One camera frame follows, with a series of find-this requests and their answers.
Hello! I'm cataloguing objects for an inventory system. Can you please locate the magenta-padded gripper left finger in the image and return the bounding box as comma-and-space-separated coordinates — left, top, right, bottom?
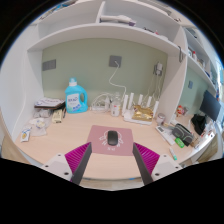
42, 142, 93, 186

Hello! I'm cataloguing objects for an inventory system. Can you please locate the blue detergent bottle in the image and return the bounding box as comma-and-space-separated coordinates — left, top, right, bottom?
64, 77, 89, 115

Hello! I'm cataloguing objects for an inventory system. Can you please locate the pink mouse pad with drawing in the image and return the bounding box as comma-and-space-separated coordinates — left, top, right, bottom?
86, 124, 135, 157

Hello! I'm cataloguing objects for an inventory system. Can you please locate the white wall charger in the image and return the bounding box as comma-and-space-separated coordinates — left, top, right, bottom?
153, 61, 164, 76

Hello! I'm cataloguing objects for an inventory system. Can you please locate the small red toy figure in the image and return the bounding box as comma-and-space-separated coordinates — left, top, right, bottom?
175, 104, 186, 118

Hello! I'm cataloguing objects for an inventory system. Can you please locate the dark grey wall plate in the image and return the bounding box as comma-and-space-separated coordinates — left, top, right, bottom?
41, 59, 57, 72

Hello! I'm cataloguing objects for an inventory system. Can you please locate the dark monitor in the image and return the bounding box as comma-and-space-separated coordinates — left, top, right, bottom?
199, 89, 222, 122

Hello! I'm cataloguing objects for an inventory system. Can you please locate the white charger cable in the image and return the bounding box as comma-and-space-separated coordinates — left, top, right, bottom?
144, 73, 162, 108

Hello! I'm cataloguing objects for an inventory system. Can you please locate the patterned flat book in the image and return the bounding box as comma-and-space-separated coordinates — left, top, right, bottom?
34, 97, 66, 111

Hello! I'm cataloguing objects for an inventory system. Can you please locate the black cloth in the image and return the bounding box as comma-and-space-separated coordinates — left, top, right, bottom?
190, 113, 208, 136

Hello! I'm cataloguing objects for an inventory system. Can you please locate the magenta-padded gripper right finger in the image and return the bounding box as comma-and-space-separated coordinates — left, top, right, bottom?
131, 142, 183, 186

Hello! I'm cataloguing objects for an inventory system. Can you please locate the coiled white cable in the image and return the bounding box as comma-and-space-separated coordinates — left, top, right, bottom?
90, 92, 113, 112

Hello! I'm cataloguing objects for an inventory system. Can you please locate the clear plastic bag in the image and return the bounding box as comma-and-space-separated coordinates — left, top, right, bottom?
19, 116, 53, 144

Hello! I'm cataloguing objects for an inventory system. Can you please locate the white router with antennas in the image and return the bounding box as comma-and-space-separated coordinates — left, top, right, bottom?
121, 92, 160, 126

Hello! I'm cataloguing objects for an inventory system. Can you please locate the white shelf unit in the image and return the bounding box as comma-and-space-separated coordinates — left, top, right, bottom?
26, 0, 221, 124

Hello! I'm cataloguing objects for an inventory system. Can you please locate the white remote control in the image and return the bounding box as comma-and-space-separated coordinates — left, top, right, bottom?
155, 124, 177, 146

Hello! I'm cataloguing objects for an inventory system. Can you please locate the white cable from wall socket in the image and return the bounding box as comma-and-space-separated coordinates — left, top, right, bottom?
108, 61, 128, 98

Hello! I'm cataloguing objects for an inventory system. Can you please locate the black computer mouse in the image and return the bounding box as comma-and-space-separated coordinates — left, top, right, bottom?
106, 130, 120, 146

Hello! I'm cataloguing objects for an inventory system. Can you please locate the clear bottle with white label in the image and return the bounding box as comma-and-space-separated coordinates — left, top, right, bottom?
111, 92, 122, 117

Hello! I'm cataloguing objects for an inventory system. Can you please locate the small white tube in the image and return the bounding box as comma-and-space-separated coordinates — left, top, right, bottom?
168, 146, 179, 162

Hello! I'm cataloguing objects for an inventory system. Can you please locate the small round white jar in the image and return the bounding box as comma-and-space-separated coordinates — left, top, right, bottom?
155, 112, 167, 126

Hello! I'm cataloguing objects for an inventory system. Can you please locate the grey pencil case green trim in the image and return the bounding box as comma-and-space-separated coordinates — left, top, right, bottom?
171, 123, 195, 147

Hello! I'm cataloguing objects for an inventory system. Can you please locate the pale yellow small box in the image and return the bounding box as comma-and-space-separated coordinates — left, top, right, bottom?
51, 108, 65, 124

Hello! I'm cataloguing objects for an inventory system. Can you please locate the white power strip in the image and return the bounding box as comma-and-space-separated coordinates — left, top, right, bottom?
91, 104, 111, 112

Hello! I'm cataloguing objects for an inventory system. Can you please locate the dark grey wall socket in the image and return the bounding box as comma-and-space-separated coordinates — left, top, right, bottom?
108, 54, 123, 69

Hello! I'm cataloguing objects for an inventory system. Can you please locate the gold foil bag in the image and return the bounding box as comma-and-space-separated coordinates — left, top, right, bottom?
131, 104, 155, 122

